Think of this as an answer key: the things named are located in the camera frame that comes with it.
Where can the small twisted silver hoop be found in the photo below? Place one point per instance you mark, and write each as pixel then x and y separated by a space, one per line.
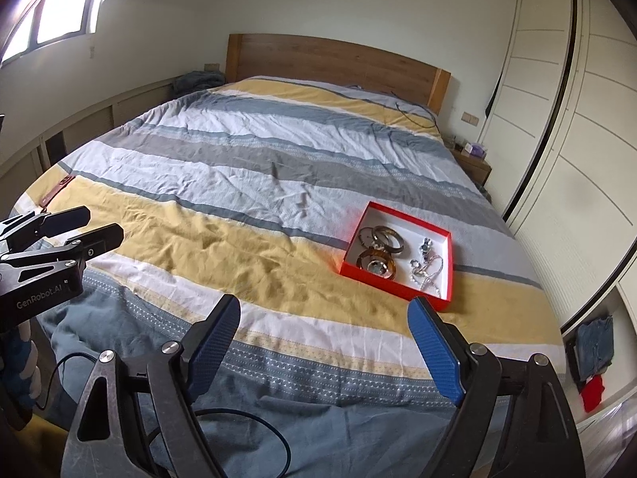
pixel 414 263

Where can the wooden nightstand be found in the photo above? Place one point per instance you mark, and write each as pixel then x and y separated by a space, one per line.
pixel 473 164

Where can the window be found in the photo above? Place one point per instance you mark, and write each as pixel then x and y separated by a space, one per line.
pixel 64 5

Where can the red cloth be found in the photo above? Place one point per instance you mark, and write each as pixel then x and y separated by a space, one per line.
pixel 592 393

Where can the person's left hand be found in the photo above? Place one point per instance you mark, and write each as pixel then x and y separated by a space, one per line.
pixel 22 363

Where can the small silver watch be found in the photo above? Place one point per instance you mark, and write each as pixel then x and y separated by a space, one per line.
pixel 426 248

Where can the blue grey blanket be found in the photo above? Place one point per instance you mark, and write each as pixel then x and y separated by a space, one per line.
pixel 199 81

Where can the folded blue jeans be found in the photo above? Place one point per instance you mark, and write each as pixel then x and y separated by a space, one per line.
pixel 594 343

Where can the thin grey bangle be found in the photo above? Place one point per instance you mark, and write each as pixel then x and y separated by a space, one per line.
pixel 360 236

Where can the purple tissue box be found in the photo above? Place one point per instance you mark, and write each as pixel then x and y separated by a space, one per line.
pixel 477 149

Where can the white sliding wardrobe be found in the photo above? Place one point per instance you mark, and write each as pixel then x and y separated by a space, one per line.
pixel 572 134

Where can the beige low cabinet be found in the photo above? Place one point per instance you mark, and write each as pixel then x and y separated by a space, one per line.
pixel 89 124

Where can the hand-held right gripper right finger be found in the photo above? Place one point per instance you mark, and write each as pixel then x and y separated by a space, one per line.
pixel 433 353

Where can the red jewelry box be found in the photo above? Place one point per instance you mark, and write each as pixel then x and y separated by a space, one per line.
pixel 393 216

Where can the amber bangle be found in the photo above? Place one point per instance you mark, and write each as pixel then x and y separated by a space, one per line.
pixel 393 265

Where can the wall switch plate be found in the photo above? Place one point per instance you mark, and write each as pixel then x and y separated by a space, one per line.
pixel 470 118
pixel 212 66

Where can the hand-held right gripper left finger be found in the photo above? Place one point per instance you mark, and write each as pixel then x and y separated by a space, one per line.
pixel 214 348

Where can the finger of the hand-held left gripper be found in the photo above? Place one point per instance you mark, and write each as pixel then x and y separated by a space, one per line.
pixel 64 221
pixel 102 240

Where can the bed with striped cover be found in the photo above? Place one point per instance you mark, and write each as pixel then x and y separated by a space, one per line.
pixel 224 184

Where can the wooden headboard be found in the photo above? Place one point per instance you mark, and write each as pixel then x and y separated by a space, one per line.
pixel 323 59

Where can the dark silver-lined bangle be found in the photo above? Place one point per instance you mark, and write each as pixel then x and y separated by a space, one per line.
pixel 400 240

